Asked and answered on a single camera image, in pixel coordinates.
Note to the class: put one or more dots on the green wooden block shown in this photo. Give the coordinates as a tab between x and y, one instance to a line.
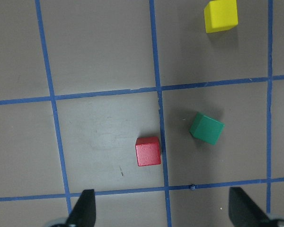
206	129

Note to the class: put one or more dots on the red wooden block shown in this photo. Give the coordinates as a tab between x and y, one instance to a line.
148	151

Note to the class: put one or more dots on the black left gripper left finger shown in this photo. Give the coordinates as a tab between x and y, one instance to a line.
84	211

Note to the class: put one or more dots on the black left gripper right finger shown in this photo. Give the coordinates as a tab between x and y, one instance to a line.
243	211

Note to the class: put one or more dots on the yellow wooden block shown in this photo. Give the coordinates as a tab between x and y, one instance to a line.
220	15

